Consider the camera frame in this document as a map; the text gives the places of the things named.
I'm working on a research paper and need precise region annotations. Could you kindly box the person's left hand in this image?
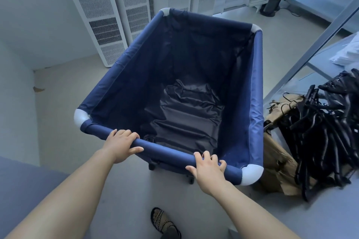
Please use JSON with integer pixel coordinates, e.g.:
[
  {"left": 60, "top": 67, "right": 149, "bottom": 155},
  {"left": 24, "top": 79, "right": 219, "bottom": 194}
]
[{"left": 106, "top": 129, "right": 144, "bottom": 164}]

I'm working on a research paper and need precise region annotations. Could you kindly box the person's right hand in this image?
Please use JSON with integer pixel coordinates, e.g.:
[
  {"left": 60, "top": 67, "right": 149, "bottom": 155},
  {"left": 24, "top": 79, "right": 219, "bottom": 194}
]
[{"left": 186, "top": 151, "right": 227, "bottom": 196}]

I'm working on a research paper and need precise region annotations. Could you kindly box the blue fabric laundry cart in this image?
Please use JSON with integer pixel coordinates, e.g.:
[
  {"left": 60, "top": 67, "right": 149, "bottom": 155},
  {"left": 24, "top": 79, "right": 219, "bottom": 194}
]
[{"left": 74, "top": 8, "right": 265, "bottom": 187}]

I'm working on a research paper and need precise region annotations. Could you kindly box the person's right forearm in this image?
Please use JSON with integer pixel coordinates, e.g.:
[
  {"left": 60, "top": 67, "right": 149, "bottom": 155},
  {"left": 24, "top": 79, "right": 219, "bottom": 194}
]
[{"left": 200, "top": 181, "right": 302, "bottom": 239}]

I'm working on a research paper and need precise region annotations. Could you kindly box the person's left forearm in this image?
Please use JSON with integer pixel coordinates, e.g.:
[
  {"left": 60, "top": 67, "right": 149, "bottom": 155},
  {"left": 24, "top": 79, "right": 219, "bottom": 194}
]
[{"left": 4, "top": 146, "right": 118, "bottom": 239}]

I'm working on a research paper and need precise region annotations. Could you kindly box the black crumpled liner sheet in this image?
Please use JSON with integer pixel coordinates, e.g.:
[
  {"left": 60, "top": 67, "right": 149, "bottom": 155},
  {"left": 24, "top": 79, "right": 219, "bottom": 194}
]
[{"left": 140, "top": 79, "right": 225, "bottom": 155}]

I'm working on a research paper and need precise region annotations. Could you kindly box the torn brown cardboard box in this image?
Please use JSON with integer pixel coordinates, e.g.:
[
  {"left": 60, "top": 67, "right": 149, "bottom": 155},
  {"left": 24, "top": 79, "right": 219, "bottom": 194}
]
[{"left": 253, "top": 93, "right": 319, "bottom": 197}]

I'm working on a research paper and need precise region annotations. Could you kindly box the black woven sandal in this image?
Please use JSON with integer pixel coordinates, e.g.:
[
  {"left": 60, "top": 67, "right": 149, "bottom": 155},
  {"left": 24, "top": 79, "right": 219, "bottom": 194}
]
[{"left": 151, "top": 207, "right": 182, "bottom": 239}]

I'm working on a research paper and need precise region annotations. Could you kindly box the pile of black hangers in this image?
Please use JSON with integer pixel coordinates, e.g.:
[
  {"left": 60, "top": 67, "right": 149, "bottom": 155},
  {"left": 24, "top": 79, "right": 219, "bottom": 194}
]
[{"left": 269, "top": 69, "right": 359, "bottom": 202}]

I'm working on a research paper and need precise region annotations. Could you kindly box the white bagged cloth bundle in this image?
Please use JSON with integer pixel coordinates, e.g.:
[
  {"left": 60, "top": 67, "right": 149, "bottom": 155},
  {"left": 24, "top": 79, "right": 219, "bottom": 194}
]
[{"left": 329, "top": 34, "right": 359, "bottom": 67}]

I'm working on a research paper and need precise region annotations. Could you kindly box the black power cable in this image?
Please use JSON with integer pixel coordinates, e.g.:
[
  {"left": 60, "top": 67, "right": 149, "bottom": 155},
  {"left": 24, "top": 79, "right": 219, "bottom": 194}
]
[{"left": 278, "top": 0, "right": 301, "bottom": 18}]

